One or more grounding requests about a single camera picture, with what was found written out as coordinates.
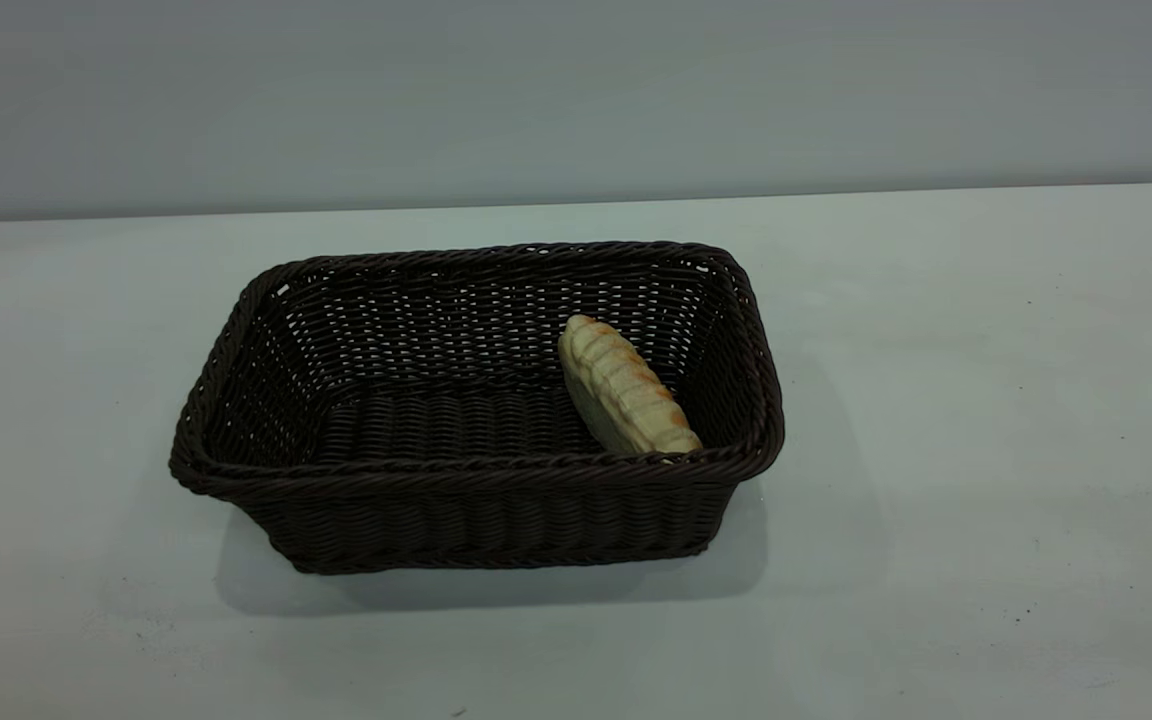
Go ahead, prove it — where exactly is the striped bread roll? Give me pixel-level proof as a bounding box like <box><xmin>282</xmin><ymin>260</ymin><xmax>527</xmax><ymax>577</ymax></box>
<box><xmin>558</xmin><ymin>314</ymin><xmax>704</xmax><ymax>458</ymax></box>

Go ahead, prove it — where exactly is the black woven basket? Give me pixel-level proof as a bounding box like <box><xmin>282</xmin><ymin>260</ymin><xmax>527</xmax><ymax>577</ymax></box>
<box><xmin>168</xmin><ymin>240</ymin><xmax>787</xmax><ymax>576</ymax></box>

